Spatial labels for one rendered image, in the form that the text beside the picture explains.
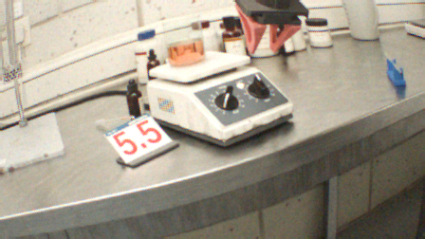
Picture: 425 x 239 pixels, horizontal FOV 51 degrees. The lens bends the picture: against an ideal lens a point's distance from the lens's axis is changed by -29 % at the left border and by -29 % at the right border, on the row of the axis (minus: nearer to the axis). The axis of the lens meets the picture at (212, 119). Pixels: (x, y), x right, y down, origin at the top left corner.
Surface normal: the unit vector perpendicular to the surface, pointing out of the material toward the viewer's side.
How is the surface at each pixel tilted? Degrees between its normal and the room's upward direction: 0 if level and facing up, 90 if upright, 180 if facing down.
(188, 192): 90
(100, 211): 90
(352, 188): 90
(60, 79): 90
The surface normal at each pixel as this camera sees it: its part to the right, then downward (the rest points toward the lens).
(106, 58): 0.36, 0.22
